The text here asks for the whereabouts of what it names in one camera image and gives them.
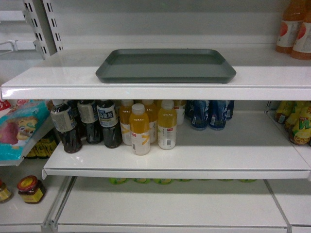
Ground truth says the grey rectangular serving tray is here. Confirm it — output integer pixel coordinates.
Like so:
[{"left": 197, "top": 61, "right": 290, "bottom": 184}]
[{"left": 95, "top": 49, "right": 236, "bottom": 83}]

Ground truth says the orange juice bottle back middle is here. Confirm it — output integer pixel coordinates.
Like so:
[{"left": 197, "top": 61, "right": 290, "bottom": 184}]
[{"left": 142, "top": 100, "right": 157, "bottom": 144}]

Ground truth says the orange juice bottle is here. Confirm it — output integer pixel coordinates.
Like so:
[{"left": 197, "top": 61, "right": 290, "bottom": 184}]
[
  {"left": 142, "top": 100, "right": 157, "bottom": 144},
  {"left": 157, "top": 100, "right": 177, "bottom": 150},
  {"left": 119, "top": 100, "right": 134, "bottom": 146},
  {"left": 129, "top": 103, "right": 151, "bottom": 155}
]

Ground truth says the orange juice bottle right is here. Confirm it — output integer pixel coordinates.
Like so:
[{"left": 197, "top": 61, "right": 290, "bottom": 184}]
[{"left": 157, "top": 100, "right": 177, "bottom": 150}]

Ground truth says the orange juice bottle front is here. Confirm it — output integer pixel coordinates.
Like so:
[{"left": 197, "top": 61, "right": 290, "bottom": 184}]
[{"left": 129, "top": 103, "right": 151, "bottom": 155}]

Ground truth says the orange juice bottle back left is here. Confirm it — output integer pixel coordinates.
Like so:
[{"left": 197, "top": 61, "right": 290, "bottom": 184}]
[{"left": 119, "top": 100, "right": 134, "bottom": 146}]

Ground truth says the dark tea bottle right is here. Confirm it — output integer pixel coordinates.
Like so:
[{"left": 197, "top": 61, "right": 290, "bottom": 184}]
[{"left": 97, "top": 100, "right": 122, "bottom": 149}]

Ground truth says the dark tea bottle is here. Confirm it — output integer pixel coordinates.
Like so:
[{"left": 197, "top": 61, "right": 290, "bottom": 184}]
[
  {"left": 51, "top": 100, "right": 83, "bottom": 153},
  {"left": 77, "top": 100, "right": 103, "bottom": 144},
  {"left": 97, "top": 100, "right": 122, "bottom": 149}
]

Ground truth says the dark tea bottle middle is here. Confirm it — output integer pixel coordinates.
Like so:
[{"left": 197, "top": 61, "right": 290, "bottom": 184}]
[{"left": 77, "top": 100, "right": 103, "bottom": 144}]

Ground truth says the dark tea bottle front left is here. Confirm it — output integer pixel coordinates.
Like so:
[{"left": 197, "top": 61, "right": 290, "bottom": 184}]
[{"left": 51, "top": 100, "right": 83, "bottom": 153}]

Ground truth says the white middle shelf board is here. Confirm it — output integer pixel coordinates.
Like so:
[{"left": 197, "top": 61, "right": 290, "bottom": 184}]
[{"left": 42, "top": 111, "right": 311, "bottom": 179}]

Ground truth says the white shelf board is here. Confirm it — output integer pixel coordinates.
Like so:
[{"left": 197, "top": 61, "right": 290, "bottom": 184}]
[
  {"left": 42, "top": 111, "right": 311, "bottom": 179},
  {"left": 0, "top": 48, "right": 311, "bottom": 100}
]

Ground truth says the white upper shelf board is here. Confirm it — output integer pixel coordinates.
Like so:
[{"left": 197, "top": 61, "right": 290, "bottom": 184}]
[{"left": 0, "top": 48, "right": 311, "bottom": 100}]

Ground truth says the teal snack package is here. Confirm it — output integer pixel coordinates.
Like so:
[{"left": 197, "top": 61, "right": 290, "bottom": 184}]
[{"left": 0, "top": 99, "right": 53, "bottom": 163}]

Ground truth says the yellow lemon tea pack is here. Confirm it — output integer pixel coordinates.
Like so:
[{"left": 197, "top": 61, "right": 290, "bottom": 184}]
[{"left": 289, "top": 101, "right": 311, "bottom": 146}]

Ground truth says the red lid sauce jar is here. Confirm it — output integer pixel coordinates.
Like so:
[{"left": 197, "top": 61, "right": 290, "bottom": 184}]
[{"left": 17, "top": 175, "right": 46, "bottom": 204}]

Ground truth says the orange drink bottle top right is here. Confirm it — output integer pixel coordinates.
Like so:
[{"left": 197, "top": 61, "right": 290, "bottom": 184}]
[{"left": 291, "top": 0, "right": 311, "bottom": 60}]

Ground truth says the orange drink bottle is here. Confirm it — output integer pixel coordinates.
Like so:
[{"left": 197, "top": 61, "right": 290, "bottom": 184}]
[
  {"left": 291, "top": 0, "right": 311, "bottom": 60},
  {"left": 276, "top": 0, "right": 306, "bottom": 54}
]

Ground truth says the orange drink bottle top left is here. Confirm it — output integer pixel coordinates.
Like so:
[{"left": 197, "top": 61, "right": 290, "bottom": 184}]
[{"left": 276, "top": 0, "right": 306, "bottom": 54}]

